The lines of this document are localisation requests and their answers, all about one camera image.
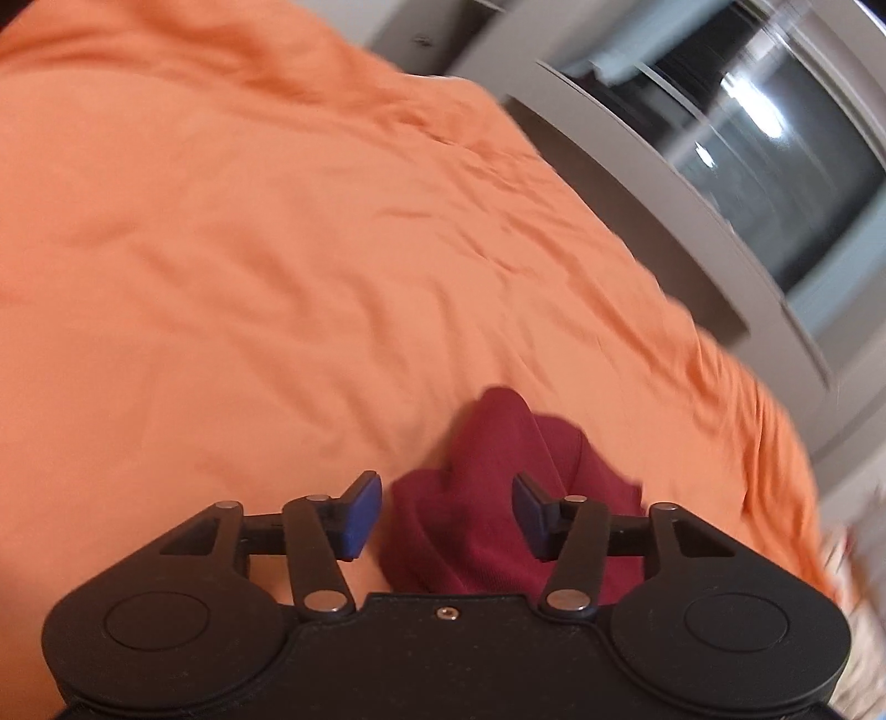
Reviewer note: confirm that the window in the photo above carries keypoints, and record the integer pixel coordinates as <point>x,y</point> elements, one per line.
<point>717,89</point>

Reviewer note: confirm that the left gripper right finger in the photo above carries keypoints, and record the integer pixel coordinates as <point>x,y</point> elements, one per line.
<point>573,535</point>

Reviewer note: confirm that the orange duvet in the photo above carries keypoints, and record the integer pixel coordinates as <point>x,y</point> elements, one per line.
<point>245,260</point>

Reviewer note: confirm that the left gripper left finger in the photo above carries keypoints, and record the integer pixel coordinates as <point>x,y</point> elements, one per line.
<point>321,532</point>

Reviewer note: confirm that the grey built-in wardrobe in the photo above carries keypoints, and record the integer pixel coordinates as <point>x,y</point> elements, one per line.
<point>820,346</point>

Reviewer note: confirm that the beige garment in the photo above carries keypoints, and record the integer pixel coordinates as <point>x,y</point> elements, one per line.
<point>860,690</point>

